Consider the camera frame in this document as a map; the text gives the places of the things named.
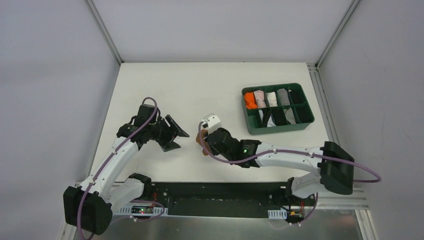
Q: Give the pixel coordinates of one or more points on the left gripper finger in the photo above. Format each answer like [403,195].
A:
[170,146]
[178,131]

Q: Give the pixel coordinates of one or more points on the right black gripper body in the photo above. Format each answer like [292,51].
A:
[208,141]

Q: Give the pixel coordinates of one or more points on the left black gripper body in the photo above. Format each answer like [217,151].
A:
[168,133]

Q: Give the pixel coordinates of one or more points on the brown underwear beige waistband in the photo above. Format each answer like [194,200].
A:
[200,138]

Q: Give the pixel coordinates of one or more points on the green divided plastic tray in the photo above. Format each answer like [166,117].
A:
[298,102]

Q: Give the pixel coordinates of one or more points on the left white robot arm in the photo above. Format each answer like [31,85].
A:
[91,205]

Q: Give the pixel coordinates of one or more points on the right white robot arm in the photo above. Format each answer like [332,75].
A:
[329,168]

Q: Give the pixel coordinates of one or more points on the black white rolled underwear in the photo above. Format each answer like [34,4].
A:
[266,118]

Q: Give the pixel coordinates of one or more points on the orange rolled underwear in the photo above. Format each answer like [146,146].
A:
[250,101]

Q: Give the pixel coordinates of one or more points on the pink rolled underwear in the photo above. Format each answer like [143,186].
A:
[260,99]

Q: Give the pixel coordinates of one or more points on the grey striped rolled underwear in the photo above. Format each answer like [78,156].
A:
[283,97]

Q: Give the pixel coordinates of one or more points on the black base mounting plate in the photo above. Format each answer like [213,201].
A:
[228,200]

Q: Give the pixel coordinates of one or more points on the left white cable duct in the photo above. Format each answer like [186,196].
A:
[141,211]

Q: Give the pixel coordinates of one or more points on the white cable duct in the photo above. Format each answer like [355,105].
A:
[141,211]
[279,214]

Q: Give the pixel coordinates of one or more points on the right white cable duct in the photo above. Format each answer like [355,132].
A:
[279,214]

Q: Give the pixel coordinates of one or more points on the right aluminium rail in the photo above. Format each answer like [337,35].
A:
[332,201]

